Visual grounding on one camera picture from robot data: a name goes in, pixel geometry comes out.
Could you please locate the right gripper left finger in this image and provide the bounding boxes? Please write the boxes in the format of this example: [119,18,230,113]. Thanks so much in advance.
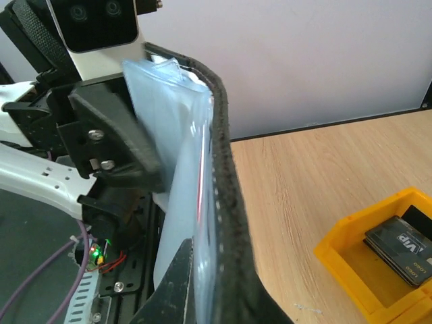
[133,239,194,324]

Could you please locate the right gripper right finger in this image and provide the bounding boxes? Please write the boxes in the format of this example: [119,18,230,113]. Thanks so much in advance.
[242,260,293,324]

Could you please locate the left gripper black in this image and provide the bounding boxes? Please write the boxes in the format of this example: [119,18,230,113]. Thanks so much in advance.
[5,76,165,192]

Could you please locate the black VIP card stack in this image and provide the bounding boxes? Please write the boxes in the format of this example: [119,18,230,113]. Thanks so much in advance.
[363,205,431,288]

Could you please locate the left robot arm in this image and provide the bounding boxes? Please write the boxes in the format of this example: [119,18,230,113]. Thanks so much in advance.
[1,1,165,249]

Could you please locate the orange plastic sorting bin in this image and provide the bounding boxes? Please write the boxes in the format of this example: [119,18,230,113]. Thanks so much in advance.
[314,187,431,323]

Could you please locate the black aluminium frame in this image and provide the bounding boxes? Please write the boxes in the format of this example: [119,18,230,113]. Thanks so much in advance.
[0,60,432,324]

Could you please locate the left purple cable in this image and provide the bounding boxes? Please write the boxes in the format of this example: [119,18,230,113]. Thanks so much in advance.
[0,215,92,324]

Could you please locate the white slotted cable duct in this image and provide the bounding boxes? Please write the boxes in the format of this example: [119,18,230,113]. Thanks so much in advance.
[63,271,99,324]

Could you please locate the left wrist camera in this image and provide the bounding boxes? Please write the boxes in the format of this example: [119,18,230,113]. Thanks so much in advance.
[47,0,163,80]

